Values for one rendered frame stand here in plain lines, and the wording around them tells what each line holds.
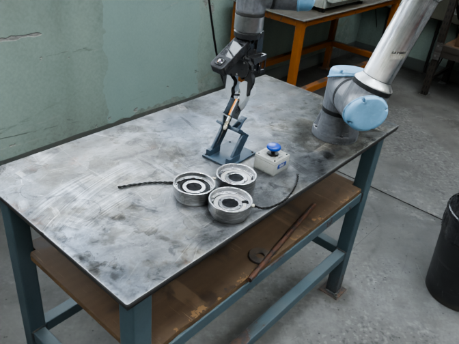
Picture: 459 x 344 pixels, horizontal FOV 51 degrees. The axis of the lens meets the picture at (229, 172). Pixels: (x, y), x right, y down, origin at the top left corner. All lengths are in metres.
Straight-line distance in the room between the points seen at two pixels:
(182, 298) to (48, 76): 1.74
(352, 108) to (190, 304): 0.68
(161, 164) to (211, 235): 0.32
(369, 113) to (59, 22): 1.79
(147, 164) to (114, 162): 0.09
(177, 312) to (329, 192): 0.78
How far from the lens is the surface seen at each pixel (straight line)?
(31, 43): 2.67
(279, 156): 1.35
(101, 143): 1.46
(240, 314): 2.03
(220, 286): 1.35
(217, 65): 1.24
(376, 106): 1.40
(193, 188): 1.24
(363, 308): 2.19
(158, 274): 1.01
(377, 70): 1.40
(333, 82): 1.53
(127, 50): 3.03
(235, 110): 1.34
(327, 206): 1.72
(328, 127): 1.57
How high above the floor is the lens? 1.50
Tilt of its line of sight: 32 degrees down
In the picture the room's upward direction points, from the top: 6 degrees clockwise
